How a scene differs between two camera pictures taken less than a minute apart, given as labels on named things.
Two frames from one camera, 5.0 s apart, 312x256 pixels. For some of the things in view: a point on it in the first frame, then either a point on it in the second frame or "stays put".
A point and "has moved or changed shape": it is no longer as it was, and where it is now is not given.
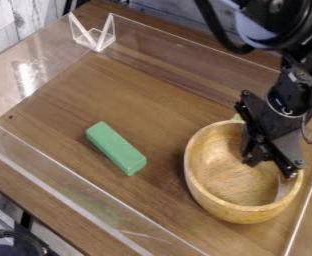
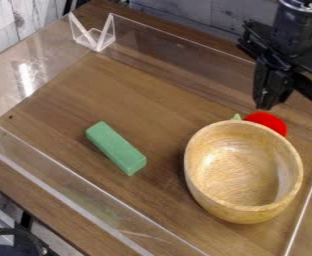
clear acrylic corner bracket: x=93 y=38 stays put
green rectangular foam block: x=126 y=155 stays put
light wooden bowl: x=244 y=193 stays put
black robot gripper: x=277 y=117 to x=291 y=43
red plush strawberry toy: x=236 y=118 has moved or changed shape
